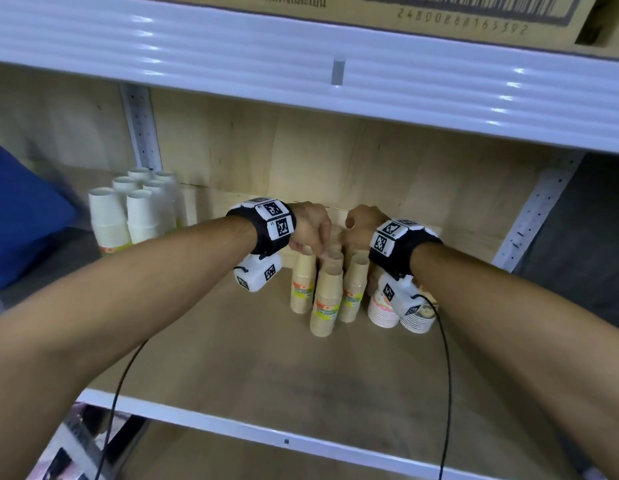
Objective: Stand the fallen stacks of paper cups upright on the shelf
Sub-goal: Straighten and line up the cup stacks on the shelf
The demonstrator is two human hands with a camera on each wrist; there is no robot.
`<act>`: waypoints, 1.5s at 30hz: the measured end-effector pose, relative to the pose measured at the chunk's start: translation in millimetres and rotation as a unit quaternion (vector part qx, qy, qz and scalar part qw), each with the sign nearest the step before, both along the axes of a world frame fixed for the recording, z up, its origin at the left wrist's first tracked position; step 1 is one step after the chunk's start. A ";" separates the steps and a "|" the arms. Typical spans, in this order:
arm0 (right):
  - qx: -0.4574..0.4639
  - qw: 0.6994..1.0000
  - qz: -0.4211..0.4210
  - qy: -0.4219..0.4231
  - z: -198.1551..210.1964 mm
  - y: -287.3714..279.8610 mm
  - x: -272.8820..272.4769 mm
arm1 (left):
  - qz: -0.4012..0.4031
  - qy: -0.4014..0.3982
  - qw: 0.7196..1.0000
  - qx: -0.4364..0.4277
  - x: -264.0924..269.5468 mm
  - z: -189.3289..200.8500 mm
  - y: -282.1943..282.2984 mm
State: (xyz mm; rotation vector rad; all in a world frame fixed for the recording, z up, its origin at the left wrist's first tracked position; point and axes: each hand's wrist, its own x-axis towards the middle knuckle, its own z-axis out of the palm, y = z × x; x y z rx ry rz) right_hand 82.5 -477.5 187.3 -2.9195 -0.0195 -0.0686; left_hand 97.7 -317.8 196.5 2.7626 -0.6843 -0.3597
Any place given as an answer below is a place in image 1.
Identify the person's right hand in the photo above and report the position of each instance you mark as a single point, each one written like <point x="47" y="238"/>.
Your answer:
<point x="362" y="224"/>

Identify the person's left hand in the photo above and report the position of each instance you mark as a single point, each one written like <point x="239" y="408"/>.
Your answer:
<point x="309" y="224"/>

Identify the person's right fingers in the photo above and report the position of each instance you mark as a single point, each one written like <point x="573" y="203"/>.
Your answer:
<point x="350" y="242"/>

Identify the person's left fingers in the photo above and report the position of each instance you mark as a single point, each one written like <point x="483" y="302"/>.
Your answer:
<point x="319" y="244"/>

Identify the person's left forearm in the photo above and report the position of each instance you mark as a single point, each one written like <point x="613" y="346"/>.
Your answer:
<point x="119" y="314"/>

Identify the person's right forearm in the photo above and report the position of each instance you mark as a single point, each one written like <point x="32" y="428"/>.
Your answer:
<point x="514" y="334"/>

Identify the brown paper cup stack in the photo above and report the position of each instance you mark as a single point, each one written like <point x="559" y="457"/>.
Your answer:
<point x="326" y="304"/>
<point x="353" y="292"/>
<point x="303" y="284"/>

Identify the black right wristband with markers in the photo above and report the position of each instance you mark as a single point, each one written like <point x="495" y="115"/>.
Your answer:
<point x="394" y="244"/>

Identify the black wristband with markers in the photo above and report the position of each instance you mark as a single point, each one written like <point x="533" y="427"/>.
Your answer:
<point x="394" y="244"/>
<point x="267" y="224"/>

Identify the black left wristband with markers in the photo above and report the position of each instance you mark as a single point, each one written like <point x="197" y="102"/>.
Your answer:
<point x="267" y="224"/>

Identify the patterned white cup stack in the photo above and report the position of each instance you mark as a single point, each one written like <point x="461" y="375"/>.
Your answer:
<point x="418" y="322"/>
<point x="382" y="314"/>

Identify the wooden shelf with white edge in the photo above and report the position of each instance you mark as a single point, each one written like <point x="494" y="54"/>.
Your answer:
<point x="269" y="374"/>

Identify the grey shelf label clip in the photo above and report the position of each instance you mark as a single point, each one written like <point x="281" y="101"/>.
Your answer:
<point x="337" y="72"/>

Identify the group of white cup stacks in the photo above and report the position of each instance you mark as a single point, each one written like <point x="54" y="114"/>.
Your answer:
<point x="139" y="209"/>

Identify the white perforated shelf upright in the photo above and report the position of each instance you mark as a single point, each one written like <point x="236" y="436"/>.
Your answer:
<point x="142" y="129"/>
<point x="537" y="209"/>

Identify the white ribbed metal shelf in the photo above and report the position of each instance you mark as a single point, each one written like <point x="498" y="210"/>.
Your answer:
<point x="239" y="59"/>

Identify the brown cardboard box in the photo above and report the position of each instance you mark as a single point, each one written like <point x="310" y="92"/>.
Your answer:
<point x="439" y="17"/>

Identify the blue bag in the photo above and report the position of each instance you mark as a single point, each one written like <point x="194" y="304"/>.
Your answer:
<point x="19" y="214"/>

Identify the metal step ladder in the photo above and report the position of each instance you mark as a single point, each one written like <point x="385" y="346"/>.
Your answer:
<point x="79" y="444"/>

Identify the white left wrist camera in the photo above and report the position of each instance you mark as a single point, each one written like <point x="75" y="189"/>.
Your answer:
<point x="257" y="274"/>

